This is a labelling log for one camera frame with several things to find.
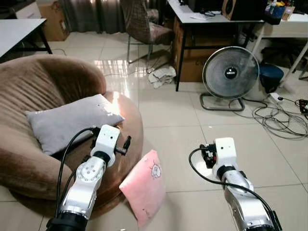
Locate brown round bean bag sofa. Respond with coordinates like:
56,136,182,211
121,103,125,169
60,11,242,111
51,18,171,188
0,54,144,218

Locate white cabinet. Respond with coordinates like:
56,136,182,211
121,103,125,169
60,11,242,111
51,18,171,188
14,0,42,20

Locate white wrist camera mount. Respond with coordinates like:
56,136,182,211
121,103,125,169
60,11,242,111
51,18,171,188
94,125,121,157
213,138,237,167

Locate wide brown cardboard box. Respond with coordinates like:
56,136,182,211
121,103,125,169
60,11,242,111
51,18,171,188
172,19,242,83

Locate black power adapter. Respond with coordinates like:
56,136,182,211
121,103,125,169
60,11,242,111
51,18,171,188
297,98,308,116

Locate white power strip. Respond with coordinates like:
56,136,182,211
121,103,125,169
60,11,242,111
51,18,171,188
269,92,285,104

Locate grey curtain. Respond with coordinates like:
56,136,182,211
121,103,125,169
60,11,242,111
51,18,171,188
58,0,170,34

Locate tall brown cardboard box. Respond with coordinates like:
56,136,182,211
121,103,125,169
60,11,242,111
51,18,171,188
36,0,71,42

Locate white table with white legs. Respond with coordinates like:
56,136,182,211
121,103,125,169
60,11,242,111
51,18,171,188
249,13,308,74

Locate round metal floor fan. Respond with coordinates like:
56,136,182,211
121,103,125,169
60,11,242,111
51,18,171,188
199,46,261,112

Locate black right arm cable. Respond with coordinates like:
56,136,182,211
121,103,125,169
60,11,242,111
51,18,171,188
188,146,282,231

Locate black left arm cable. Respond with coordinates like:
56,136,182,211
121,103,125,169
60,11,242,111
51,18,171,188
56,127,100,218

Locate pink cartoon print pillow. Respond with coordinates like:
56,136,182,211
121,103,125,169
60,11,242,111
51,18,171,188
119,150,167,228

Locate dark blue round bin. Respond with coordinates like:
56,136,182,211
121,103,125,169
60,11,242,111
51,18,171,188
258,63,285,94

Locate white crumpled cloth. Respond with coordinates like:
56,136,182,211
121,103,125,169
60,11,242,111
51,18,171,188
148,65,178,89

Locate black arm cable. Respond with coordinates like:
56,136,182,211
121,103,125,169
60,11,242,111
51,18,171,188
56,127,100,218
188,146,282,231

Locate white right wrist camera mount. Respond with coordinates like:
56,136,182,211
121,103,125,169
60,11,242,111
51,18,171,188
213,138,237,167

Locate brown fabric chair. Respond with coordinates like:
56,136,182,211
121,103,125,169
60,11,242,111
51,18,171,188
120,0,175,66

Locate wooden speaker box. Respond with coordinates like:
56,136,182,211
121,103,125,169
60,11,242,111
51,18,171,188
221,0,268,21

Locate tangled grey floor cables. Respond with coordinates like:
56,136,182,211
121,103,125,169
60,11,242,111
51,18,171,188
242,96,308,141

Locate grey pillow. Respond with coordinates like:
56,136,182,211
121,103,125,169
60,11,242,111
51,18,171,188
25,94,125,156

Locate white table with black frame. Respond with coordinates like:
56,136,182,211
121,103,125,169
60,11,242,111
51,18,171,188
0,18,53,61

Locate black basket of bottles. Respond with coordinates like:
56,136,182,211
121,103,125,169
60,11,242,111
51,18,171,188
263,0,295,26

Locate white desk with black legs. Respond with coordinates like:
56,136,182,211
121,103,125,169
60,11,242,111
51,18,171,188
167,0,266,92

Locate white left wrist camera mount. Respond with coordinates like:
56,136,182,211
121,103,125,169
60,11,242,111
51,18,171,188
94,125,121,157

